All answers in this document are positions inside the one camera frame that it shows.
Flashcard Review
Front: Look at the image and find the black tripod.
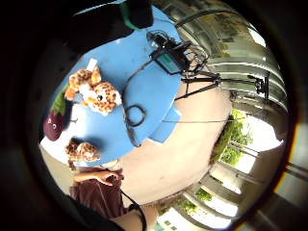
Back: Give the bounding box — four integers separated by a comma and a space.
173, 70, 271, 101

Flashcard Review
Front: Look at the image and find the purple eggplant plush toy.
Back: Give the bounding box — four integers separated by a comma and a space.
42, 84, 74, 142

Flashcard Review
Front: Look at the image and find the small spotted leopard plush toy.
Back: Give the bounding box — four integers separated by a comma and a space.
64, 138, 101, 171

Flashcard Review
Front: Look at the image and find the green hedge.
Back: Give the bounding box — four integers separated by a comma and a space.
210, 108, 255, 167

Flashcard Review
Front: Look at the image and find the the person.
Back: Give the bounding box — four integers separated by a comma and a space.
67, 167, 130, 219

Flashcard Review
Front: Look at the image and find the white railing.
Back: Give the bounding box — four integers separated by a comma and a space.
179, 141, 268, 230

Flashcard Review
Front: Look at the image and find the black camera on tripod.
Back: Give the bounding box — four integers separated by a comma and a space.
146, 29, 210, 77

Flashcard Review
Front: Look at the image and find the black cable on table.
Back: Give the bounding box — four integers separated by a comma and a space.
120, 57, 157, 148

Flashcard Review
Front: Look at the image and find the black glove cable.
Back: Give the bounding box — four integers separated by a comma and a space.
111, 177, 148, 231

